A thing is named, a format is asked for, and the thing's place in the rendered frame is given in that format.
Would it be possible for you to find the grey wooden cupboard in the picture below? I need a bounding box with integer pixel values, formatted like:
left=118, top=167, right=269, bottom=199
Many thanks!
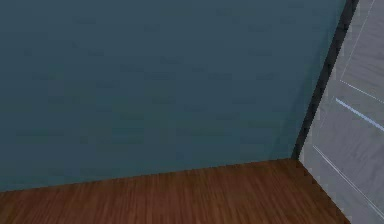
left=298, top=0, right=384, bottom=224

